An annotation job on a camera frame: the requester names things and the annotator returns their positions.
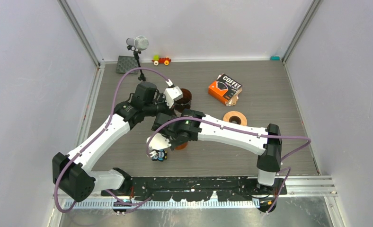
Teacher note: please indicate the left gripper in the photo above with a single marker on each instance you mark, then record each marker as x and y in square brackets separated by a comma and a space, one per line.
[169, 111]

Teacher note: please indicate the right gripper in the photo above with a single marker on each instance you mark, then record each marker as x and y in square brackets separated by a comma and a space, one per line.
[172, 144]

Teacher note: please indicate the amber glass carafe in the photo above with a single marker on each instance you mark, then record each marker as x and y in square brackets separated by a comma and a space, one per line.
[181, 146]

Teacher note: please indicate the orange coffee filter box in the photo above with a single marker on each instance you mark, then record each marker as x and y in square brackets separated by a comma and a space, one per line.
[225, 89]

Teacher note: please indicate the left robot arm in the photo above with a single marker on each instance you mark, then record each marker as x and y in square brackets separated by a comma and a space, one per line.
[73, 172]

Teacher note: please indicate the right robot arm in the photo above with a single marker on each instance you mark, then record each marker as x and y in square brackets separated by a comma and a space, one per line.
[265, 142]

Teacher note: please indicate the blue owl sticker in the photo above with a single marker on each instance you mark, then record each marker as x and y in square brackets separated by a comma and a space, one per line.
[161, 155]

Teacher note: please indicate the colourful toy car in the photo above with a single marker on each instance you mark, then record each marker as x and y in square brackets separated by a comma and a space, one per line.
[161, 60]

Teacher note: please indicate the dark grey studded plate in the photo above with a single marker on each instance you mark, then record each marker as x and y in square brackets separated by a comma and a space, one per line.
[125, 63]

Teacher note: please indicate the silver microphone on tripod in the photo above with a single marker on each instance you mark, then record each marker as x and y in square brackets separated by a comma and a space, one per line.
[137, 45]

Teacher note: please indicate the teal block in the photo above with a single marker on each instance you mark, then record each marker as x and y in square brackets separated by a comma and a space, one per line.
[275, 58]

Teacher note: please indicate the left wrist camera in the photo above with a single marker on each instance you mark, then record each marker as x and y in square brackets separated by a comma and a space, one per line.
[172, 94]

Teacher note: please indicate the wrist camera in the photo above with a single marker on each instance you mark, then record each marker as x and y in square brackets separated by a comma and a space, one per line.
[172, 94]
[155, 144]

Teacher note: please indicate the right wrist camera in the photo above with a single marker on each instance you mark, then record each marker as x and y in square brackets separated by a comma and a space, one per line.
[155, 144]

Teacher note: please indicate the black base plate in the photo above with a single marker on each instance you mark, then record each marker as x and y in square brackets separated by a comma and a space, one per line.
[224, 188]

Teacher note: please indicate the wooden ring stand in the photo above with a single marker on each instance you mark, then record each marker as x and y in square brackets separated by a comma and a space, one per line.
[235, 117]

